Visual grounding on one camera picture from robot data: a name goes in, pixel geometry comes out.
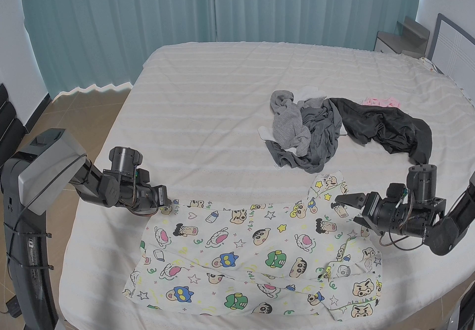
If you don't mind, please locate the bed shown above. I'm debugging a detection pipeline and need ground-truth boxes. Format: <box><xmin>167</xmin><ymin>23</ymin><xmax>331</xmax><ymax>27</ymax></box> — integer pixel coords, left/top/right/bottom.
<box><xmin>56</xmin><ymin>13</ymin><xmax>475</xmax><ymax>330</ymax></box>

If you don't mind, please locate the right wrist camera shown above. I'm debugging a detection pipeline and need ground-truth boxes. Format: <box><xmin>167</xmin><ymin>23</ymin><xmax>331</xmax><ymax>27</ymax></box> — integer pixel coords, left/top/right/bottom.
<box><xmin>386</xmin><ymin>183</ymin><xmax>407</xmax><ymax>200</ymax></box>

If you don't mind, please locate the black chest of drawers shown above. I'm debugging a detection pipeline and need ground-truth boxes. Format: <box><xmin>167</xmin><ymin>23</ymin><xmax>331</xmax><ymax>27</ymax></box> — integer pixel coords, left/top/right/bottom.
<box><xmin>0</xmin><ymin>83</ymin><xmax>29</xmax><ymax>169</ymax></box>

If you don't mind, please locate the white printed pyjama top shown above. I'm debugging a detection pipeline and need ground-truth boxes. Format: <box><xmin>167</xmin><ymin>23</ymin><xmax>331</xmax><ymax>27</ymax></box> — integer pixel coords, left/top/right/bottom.
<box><xmin>122</xmin><ymin>171</ymin><xmax>383</xmax><ymax>322</ymax></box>

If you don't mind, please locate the grey bedside table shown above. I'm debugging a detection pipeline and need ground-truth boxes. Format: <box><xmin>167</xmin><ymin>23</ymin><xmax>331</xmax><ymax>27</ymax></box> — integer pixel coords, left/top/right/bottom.
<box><xmin>374</xmin><ymin>16</ymin><xmax>430</xmax><ymax>58</ymax></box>

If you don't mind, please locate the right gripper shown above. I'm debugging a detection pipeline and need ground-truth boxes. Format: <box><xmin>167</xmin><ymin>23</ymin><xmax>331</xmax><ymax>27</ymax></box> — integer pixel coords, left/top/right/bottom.
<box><xmin>335</xmin><ymin>192</ymin><xmax>407</xmax><ymax>236</ymax></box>

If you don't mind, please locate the black cable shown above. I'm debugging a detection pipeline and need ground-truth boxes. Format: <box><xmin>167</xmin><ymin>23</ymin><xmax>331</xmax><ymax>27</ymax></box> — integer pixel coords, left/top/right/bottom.
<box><xmin>379</xmin><ymin>230</ymin><xmax>425</xmax><ymax>251</ymax></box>

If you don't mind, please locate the pile of clothes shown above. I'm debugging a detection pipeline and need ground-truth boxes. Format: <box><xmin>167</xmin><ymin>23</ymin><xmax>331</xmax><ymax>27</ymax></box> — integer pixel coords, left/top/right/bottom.
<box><xmin>258</xmin><ymin>87</ymin><xmax>344</xmax><ymax>174</ymax></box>

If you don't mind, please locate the black power box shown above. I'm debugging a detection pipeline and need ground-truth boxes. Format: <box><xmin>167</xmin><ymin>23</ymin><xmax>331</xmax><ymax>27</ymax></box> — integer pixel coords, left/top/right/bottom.
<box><xmin>5</xmin><ymin>297</ymin><xmax>23</xmax><ymax>319</ymax></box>

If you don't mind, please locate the pink garment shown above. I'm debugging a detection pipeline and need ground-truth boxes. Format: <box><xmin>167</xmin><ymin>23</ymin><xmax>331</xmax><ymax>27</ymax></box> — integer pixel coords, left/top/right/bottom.
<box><xmin>362</xmin><ymin>96</ymin><xmax>403</xmax><ymax>109</ymax></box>

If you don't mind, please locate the black garment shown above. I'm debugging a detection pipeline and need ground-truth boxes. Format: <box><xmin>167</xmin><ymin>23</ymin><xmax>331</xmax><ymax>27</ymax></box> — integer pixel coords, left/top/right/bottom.
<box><xmin>330</xmin><ymin>97</ymin><xmax>433</xmax><ymax>166</ymax></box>

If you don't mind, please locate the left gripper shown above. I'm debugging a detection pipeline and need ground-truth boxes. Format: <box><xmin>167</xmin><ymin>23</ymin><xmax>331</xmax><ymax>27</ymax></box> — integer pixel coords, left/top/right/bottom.
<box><xmin>143</xmin><ymin>184</ymin><xmax>173</xmax><ymax>216</ymax></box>

